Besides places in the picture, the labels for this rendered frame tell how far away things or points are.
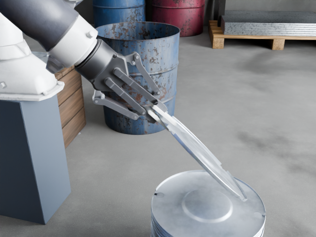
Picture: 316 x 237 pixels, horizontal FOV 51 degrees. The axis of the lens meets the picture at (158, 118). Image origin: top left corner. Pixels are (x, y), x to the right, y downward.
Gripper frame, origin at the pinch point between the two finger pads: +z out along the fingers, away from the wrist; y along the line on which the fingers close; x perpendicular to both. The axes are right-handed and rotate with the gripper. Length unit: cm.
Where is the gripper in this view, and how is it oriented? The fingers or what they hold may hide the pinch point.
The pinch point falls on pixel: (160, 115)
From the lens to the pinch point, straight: 70.4
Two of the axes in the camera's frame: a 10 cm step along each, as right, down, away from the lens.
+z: 6.8, 5.7, 4.6
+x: -2.5, -4.1, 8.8
